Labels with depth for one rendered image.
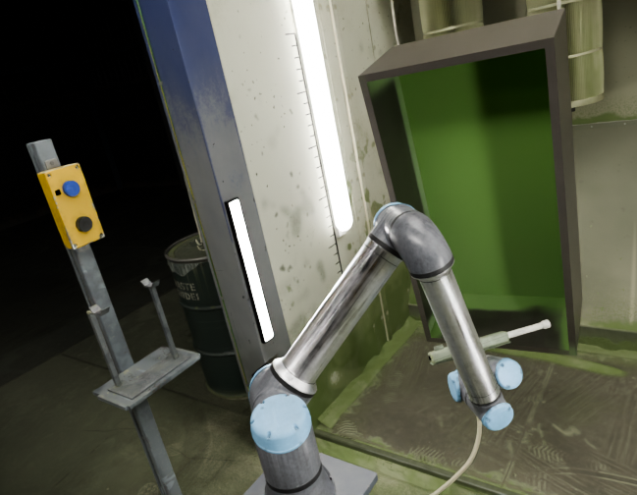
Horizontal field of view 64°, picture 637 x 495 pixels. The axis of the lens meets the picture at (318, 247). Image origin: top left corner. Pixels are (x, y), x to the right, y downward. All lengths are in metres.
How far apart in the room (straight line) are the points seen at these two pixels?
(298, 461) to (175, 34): 1.43
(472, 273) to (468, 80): 0.91
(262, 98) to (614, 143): 1.93
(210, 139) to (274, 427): 1.11
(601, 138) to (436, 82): 1.36
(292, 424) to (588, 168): 2.35
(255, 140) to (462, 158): 0.85
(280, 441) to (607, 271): 2.17
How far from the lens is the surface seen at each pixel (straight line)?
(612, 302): 3.02
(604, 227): 3.09
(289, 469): 1.35
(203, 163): 2.00
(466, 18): 3.02
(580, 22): 2.85
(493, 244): 2.38
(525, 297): 2.52
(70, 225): 1.82
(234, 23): 2.17
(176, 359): 1.97
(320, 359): 1.43
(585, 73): 2.87
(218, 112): 2.02
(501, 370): 1.68
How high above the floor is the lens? 1.69
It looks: 19 degrees down
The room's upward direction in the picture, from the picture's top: 12 degrees counter-clockwise
